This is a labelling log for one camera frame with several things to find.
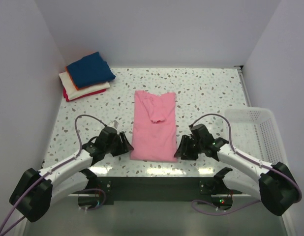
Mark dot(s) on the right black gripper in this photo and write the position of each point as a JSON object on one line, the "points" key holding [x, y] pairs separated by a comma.
{"points": [[183, 151]]}

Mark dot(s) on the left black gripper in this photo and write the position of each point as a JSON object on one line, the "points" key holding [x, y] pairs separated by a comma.
{"points": [[124, 146]]}

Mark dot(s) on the pink t shirt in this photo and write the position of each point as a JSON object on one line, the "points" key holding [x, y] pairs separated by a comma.
{"points": [[154, 128]]}

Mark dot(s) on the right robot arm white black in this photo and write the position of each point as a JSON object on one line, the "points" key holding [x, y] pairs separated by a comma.
{"points": [[271, 184]]}

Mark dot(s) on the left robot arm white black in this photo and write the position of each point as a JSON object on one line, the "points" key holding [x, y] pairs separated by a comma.
{"points": [[36, 190]]}

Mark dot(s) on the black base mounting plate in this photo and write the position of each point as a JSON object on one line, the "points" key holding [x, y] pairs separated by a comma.
{"points": [[156, 189]]}

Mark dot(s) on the white plastic laundry basket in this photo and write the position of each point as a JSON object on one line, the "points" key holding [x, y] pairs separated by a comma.
{"points": [[253, 132]]}

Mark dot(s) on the orange folded t shirt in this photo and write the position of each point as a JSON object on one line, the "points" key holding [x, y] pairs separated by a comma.
{"points": [[71, 78]]}

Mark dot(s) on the red folded t shirt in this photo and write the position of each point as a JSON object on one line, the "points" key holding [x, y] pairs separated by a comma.
{"points": [[72, 98]]}

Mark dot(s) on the blue folded t shirt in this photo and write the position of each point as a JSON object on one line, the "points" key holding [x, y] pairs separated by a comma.
{"points": [[90, 70]]}

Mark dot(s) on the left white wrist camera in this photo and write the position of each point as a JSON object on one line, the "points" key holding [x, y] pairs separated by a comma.
{"points": [[114, 124]]}

